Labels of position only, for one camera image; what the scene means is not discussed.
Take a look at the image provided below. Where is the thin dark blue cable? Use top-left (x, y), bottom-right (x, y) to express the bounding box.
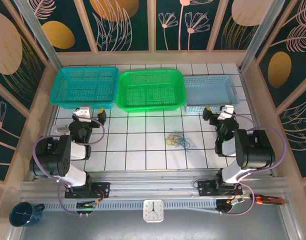
top-left (175, 134), bottom-right (194, 154)

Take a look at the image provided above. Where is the thin white cable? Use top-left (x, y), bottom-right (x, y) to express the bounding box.
top-left (167, 131), bottom-right (184, 146)

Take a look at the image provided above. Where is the light blue plastic basket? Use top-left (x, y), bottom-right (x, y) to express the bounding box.
top-left (183, 74), bottom-right (240, 115)

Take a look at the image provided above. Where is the teal plastic basket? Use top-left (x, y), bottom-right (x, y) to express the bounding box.
top-left (49, 66), bottom-right (120, 110)

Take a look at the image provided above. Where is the green plastic basket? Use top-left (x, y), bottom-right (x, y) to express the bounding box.
top-left (115, 68), bottom-right (188, 112)

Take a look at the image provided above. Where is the small circuit board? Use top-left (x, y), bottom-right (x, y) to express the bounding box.
top-left (216, 198), bottom-right (246, 213)
top-left (76, 201), bottom-right (98, 210)

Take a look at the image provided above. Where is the orange black hand tool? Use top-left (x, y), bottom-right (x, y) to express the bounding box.
top-left (251, 193), bottom-right (285, 206)

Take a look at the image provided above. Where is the dark blue mug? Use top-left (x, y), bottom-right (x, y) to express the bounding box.
top-left (9, 202), bottom-right (46, 228)

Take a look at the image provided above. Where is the white square clock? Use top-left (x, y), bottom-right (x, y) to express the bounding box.
top-left (142, 199), bottom-right (165, 223)

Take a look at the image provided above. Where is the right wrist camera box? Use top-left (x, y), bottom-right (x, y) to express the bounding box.
top-left (217, 104), bottom-right (236, 122)

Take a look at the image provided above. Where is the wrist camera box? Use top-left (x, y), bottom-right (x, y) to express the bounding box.
top-left (217, 104), bottom-right (236, 122)
top-left (72, 106), bottom-right (93, 123)

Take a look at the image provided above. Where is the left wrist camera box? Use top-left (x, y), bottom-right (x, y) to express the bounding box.
top-left (72, 106), bottom-right (93, 123)

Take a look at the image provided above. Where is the small metal bracket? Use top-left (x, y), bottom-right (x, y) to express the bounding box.
top-left (53, 124), bottom-right (70, 135)

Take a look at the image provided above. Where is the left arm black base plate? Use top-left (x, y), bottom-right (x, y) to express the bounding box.
top-left (64, 182), bottom-right (111, 200)

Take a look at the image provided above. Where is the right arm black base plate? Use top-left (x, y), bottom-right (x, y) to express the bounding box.
top-left (197, 180), bottom-right (244, 197)

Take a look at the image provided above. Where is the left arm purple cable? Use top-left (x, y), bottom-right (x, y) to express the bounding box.
top-left (32, 117), bottom-right (106, 217)

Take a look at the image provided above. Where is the aluminium rail frame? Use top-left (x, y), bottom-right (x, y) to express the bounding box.
top-left (17, 168), bottom-right (290, 201)

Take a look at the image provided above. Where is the slotted grey cable duct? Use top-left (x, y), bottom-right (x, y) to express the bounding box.
top-left (40, 199), bottom-right (220, 211)

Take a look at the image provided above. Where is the aluminium corner post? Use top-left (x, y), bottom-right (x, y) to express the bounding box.
top-left (238, 0), bottom-right (287, 74)
top-left (12, 0), bottom-right (62, 70)

